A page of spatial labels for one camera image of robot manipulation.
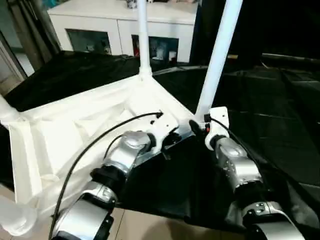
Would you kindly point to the clear glass ornament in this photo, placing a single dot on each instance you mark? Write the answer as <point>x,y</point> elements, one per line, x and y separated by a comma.
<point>131,3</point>

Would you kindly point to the black work mat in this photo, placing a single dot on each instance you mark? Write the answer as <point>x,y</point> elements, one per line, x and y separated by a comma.
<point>200,175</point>

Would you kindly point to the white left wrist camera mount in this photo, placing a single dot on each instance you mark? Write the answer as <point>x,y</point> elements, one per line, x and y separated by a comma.
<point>165,125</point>

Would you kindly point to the grey curtain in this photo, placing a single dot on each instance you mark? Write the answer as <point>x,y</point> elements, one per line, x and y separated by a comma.
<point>30,30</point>

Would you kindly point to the small gold label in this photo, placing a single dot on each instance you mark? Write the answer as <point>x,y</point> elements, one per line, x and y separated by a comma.
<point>233,55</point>

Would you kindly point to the red bottle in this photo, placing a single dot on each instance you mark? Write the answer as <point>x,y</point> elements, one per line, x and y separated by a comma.
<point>136,47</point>

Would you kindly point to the small white cup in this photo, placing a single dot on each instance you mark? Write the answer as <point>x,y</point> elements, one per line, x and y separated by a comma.
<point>172,55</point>

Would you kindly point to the white plastic table top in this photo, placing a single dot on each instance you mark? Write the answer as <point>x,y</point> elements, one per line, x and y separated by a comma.
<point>62,125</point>

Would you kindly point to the white glass-door cabinet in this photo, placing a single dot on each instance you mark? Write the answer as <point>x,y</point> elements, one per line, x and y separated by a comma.
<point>112,20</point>

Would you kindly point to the black cabinet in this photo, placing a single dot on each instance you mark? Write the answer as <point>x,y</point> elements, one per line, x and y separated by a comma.
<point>275,25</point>

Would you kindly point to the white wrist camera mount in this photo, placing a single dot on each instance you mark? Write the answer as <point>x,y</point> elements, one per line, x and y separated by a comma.
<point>165,125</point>
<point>217,120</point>

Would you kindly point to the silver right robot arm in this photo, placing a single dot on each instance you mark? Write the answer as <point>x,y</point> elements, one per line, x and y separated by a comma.
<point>237,160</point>

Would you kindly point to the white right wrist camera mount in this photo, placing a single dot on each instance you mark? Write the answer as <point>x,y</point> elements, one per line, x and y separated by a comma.
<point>217,120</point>

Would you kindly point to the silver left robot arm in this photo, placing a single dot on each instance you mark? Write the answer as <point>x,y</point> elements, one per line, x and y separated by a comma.
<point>117,155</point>

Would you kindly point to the white plastic table leg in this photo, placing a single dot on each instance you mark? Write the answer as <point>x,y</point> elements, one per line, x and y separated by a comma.
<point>7,110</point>
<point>17,220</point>
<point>143,37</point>
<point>217,62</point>

